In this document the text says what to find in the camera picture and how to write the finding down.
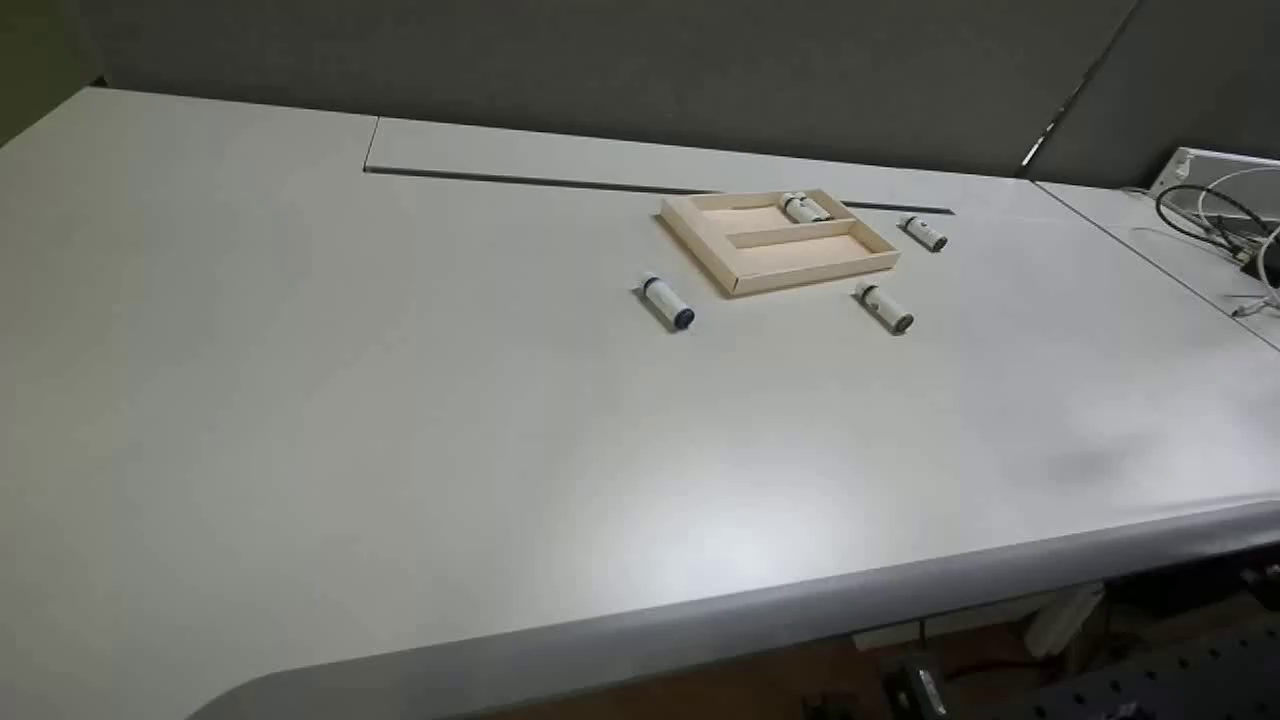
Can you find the small white bottle black cap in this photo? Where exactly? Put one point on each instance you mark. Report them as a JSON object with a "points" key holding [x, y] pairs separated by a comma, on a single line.
{"points": [[667, 303], [884, 304], [805, 210], [922, 234]]}

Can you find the light wooden tray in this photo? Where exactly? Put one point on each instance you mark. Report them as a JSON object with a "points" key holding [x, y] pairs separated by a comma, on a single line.
{"points": [[697, 246]]}

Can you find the long grey fabric divider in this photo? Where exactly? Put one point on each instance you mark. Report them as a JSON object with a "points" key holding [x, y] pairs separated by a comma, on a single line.
{"points": [[602, 65]]}

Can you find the small black floor item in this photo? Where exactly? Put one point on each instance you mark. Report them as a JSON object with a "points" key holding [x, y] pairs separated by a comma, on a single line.
{"points": [[917, 688]]}

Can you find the white table leg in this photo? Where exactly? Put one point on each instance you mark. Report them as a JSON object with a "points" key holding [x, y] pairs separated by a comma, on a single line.
{"points": [[1066, 620]]}

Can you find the white power box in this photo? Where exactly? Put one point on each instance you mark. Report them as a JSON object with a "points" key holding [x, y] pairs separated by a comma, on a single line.
{"points": [[1203, 163]]}

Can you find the short grey fabric divider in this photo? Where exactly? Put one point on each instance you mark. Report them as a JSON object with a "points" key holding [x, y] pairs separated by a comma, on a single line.
{"points": [[1185, 82]]}

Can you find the black perforated plate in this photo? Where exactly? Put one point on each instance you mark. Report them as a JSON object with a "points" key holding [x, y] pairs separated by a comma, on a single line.
{"points": [[1173, 682]]}

